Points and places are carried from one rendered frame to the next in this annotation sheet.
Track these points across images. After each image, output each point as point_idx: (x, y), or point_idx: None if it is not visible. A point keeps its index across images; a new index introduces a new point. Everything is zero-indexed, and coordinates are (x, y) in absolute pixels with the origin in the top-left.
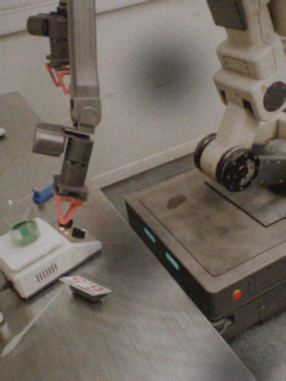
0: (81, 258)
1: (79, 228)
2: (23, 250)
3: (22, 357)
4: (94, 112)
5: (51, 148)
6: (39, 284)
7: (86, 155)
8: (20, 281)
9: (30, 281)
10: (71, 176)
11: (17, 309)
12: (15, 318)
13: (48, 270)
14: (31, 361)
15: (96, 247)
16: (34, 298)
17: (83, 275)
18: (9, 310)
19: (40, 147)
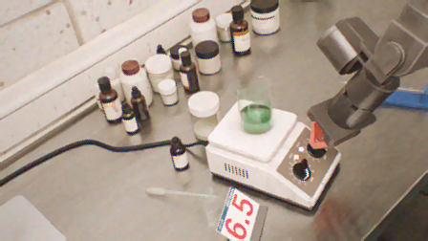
0: (279, 194)
1: (325, 166)
2: (237, 132)
3: (146, 207)
4: (396, 58)
5: (331, 58)
6: (225, 173)
7: (363, 99)
8: (208, 154)
9: (217, 163)
10: (334, 106)
11: (200, 172)
12: (188, 177)
13: (238, 169)
14: (144, 215)
15: (303, 201)
16: (218, 179)
17: (261, 209)
18: (196, 166)
19: (322, 49)
